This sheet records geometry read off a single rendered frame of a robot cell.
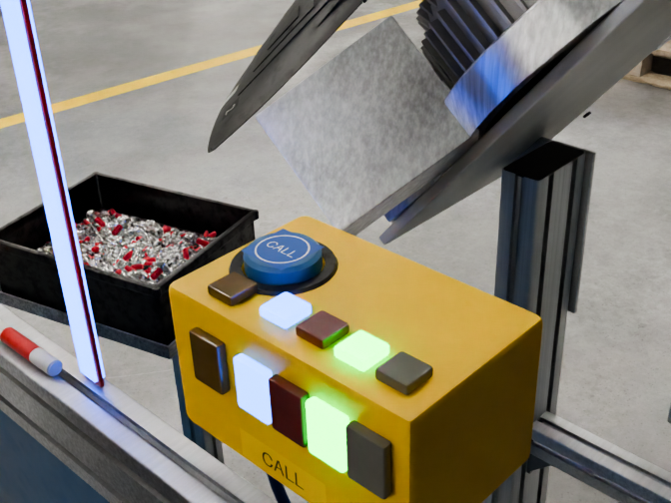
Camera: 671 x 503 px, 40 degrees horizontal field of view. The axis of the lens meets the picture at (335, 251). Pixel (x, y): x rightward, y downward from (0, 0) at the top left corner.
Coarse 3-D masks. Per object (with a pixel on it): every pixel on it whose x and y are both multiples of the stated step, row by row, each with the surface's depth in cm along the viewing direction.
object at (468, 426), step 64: (384, 256) 48; (192, 320) 46; (256, 320) 43; (384, 320) 43; (448, 320) 43; (512, 320) 43; (192, 384) 49; (320, 384) 40; (384, 384) 39; (448, 384) 39; (512, 384) 43; (256, 448) 46; (448, 448) 40; (512, 448) 45
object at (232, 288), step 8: (232, 272) 46; (216, 280) 45; (224, 280) 45; (232, 280) 45; (240, 280) 45; (248, 280) 45; (208, 288) 45; (216, 288) 45; (224, 288) 45; (232, 288) 45; (240, 288) 45; (248, 288) 45; (256, 288) 45; (216, 296) 45; (224, 296) 44; (232, 296) 44; (240, 296) 44; (248, 296) 45; (232, 304) 44
